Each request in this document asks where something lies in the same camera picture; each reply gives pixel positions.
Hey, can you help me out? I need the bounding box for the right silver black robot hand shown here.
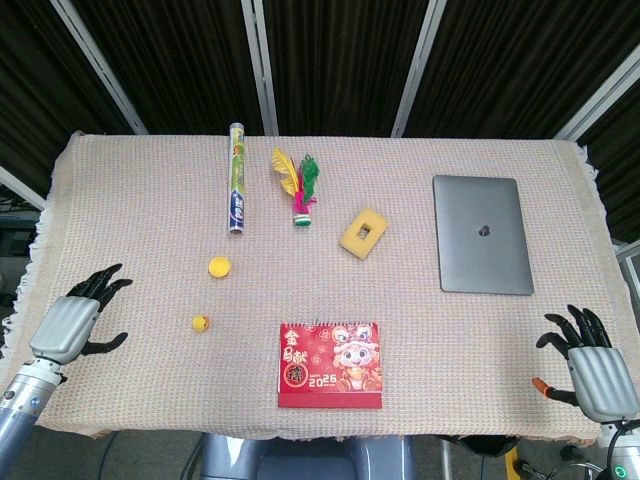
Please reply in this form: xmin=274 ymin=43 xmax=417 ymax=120
xmin=531 ymin=304 xmax=640 ymax=426

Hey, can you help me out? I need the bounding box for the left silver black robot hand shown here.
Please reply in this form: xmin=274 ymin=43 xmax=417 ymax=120
xmin=28 ymin=263 xmax=134 ymax=366

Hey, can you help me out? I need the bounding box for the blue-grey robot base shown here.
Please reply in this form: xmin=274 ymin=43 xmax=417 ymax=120
xmin=199 ymin=433 xmax=416 ymax=480

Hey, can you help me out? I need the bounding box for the grey closed laptop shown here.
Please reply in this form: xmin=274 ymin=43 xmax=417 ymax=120
xmin=432 ymin=174 xmax=535 ymax=297

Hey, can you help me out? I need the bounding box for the cling film roll tube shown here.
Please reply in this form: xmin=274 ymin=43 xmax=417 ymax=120
xmin=227 ymin=123 xmax=247 ymax=235

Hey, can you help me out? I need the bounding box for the beige woven tablecloth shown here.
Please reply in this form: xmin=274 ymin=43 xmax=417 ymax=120
xmin=0 ymin=130 xmax=640 ymax=448

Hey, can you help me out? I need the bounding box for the red 2026 desk calendar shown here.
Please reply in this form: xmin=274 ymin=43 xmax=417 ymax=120
xmin=277 ymin=320 xmax=384 ymax=410

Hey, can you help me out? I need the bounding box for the yellow sponge with hole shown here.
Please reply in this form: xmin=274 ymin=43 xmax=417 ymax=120
xmin=339 ymin=208 xmax=391 ymax=261

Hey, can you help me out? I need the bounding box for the colourful feather shuttlecock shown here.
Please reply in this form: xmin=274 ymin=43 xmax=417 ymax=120
xmin=271 ymin=146 xmax=320 ymax=229

